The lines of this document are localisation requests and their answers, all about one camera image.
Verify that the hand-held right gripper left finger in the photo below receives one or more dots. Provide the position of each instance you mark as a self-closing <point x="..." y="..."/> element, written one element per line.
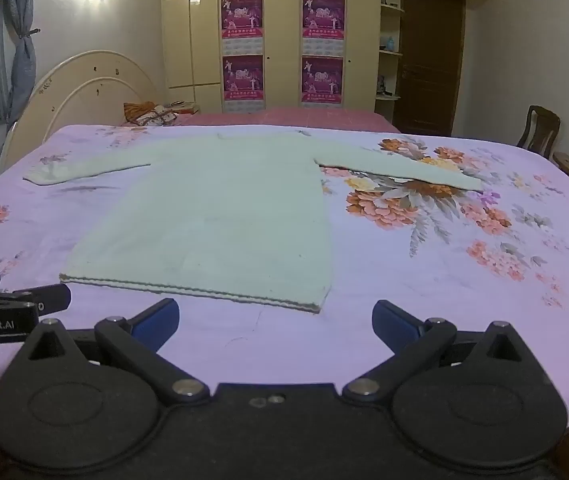
<point x="157" y="322"/>

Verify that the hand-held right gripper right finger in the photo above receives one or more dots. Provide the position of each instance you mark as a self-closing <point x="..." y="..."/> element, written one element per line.
<point x="394" y="325"/>

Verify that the light green sweater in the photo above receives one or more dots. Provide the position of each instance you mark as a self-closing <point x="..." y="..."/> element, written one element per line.
<point x="214" y="210"/>

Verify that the purple floral bedsheet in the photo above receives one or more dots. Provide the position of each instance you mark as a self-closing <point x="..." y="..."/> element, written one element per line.
<point x="439" y="285"/>

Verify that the orange patterned pillow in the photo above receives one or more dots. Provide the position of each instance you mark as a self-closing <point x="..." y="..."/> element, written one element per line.
<point x="147" y="114"/>

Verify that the cream round headboard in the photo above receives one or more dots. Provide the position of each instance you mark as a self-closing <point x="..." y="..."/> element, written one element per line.
<point x="74" y="90"/>

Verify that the stack of books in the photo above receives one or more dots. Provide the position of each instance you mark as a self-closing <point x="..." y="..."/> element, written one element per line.
<point x="184" y="107"/>

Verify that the grey blue curtain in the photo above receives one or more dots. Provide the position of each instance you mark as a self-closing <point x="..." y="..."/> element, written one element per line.
<point x="23" y="60"/>

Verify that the pink checked bedspread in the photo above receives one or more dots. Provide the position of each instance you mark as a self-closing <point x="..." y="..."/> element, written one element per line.
<point x="289" y="119"/>

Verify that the wooden chair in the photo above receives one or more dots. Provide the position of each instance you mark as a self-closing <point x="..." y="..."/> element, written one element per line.
<point x="539" y="127"/>

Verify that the cream corner shelf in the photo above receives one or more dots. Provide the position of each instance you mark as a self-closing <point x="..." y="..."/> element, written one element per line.
<point x="388" y="65"/>

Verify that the brown wooden door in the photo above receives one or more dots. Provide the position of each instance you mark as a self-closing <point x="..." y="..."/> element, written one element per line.
<point x="429" y="60"/>

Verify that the cream wardrobe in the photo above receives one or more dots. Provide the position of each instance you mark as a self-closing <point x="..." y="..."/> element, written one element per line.
<point x="184" y="50"/>

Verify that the light blue bottle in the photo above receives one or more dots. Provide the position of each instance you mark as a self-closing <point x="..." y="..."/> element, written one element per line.
<point x="391" y="42"/>

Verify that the magenta wall poster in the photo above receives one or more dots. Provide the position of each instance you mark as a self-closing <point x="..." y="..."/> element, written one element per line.
<point x="322" y="80"/>
<point x="323" y="16"/>
<point x="243" y="80"/>
<point x="242" y="17"/>

